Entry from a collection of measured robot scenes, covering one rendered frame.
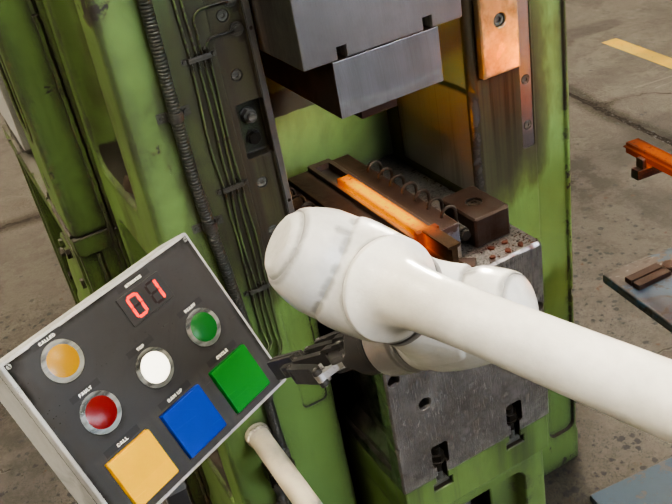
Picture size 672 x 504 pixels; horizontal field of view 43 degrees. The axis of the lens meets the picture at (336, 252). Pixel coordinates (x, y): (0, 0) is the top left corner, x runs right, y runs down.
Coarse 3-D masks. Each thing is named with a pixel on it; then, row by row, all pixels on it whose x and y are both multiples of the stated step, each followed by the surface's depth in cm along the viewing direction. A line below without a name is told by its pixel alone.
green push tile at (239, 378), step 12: (240, 348) 127; (228, 360) 125; (240, 360) 126; (252, 360) 127; (216, 372) 123; (228, 372) 124; (240, 372) 126; (252, 372) 127; (216, 384) 123; (228, 384) 124; (240, 384) 125; (252, 384) 126; (264, 384) 128; (228, 396) 123; (240, 396) 125; (252, 396) 126; (240, 408) 124
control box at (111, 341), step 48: (144, 288) 120; (192, 288) 125; (48, 336) 110; (96, 336) 114; (144, 336) 118; (192, 336) 123; (240, 336) 128; (0, 384) 108; (48, 384) 108; (96, 384) 112; (144, 384) 116; (192, 384) 121; (48, 432) 107; (96, 432) 110; (96, 480) 109
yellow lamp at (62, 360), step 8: (64, 344) 111; (48, 352) 109; (56, 352) 110; (64, 352) 110; (72, 352) 111; (48, 360) 109; (56, 360) 109; (64, 360) 110; (72, 360) 111; (48, 368) 109; (56, 368) 109; (64, 368) 110; (72, 368) 110; (64, 376) 110
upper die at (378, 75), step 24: (384, 48) 134; (408, 48) 136; (432, 48) 138; (264, 72) 158; (288, 72) 148; (312, 72) 138; (336, 72) 131; (360, 72) 133; (384, 72) 136; (408, 72) 138; (432, 72) 140; (312, 96) 142; (336, 96) 134; (360, 96) 135; (384, 96) 137
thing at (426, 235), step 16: (352, 192) 172; (368, 192) 169; (384, 208) 162; (400, 208) 161; (400, 224) 158; (416, 224) 155; (432, 224) 153; (416, 240) 152; (432, 240) 150; (448, 240) 147; (432, 256) 151; (448, 256) 147
